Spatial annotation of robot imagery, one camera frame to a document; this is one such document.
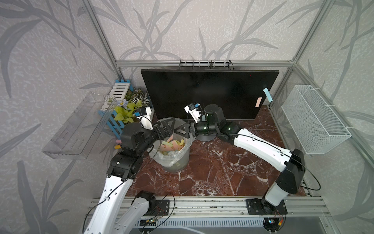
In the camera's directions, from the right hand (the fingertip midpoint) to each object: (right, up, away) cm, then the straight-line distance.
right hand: (178, 129), depth 66 cm
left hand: (-4, +3, -3) cm, 6 cm away
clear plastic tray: (-47, -4, -1) cm, 47 cm away
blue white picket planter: (-43, +22, +27) cm, 55 cm away
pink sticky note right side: (+42, +14, +10) cm, 45 cm away
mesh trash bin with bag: (-3, -10, -1) cm, 11 cm away
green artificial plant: (-29, +16, +20) cm, 39 cm away
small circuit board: (-16, -46, +4) cm, 49 cm away
